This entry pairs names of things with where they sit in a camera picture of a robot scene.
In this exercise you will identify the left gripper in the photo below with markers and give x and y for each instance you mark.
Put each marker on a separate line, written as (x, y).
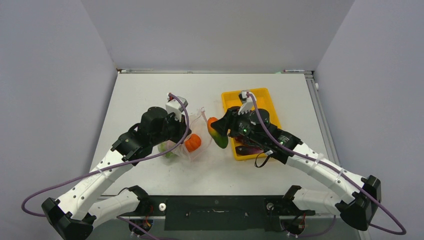
(181, 127)

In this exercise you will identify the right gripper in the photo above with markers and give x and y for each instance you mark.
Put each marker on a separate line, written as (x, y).
(231, 120)

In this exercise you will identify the green red toy mango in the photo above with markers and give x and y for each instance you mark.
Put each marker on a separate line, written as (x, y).
(220, 141)

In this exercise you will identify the orange toy pumpkin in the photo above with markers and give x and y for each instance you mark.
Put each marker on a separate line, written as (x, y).
(193, 143)

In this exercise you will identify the green toy cabbage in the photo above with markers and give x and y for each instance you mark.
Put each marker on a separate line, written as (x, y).
(165, 146)

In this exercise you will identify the clear zip top bag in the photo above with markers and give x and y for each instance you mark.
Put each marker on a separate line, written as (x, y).
(198, 125)

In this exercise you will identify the yellow plastic tray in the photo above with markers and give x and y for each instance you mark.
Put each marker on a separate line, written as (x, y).
(263, 100)

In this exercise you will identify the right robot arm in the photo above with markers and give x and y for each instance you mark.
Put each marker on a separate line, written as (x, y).
(353, 197)

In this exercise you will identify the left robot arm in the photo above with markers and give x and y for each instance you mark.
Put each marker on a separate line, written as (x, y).
(76, 213)

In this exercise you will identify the dark red toy grapes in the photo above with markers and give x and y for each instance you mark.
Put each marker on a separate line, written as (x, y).
(243, 140)

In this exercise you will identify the purple toy sweet potato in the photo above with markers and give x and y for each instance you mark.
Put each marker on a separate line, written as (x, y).
(243, 150)

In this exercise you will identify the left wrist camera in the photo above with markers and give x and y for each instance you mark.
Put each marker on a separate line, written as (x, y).
(175, 105)

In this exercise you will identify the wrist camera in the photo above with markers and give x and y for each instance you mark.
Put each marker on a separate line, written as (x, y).
(247, 102)
(175, 105)

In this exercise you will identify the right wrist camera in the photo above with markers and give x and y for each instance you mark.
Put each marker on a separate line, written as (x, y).
(247, 102)

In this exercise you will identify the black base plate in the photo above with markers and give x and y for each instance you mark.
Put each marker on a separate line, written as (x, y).
(219, 212)

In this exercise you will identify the aluminium frame rail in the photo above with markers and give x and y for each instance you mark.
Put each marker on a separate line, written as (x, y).
(294, 96)

